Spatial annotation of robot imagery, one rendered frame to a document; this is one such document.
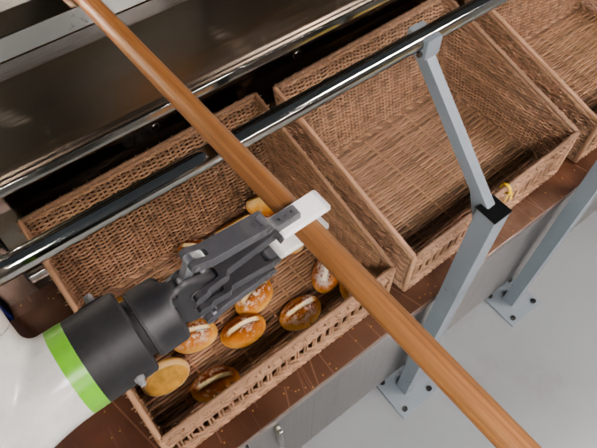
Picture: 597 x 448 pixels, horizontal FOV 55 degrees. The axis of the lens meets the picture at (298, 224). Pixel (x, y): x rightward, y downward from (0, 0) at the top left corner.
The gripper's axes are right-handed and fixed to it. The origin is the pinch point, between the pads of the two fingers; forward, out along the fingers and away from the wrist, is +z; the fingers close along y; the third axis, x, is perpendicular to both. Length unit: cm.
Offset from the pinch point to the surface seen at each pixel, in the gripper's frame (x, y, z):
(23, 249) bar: -17.5, 2.0, -25.9
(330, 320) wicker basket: -3.4, 46.8, 10.4
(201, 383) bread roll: -11, 55, -15
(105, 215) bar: -16.3, 2.5, -16.4
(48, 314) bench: -47, 62, -32
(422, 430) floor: 17, 119, 33
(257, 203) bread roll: -39, 55, 18
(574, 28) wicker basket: -36, 60, 136
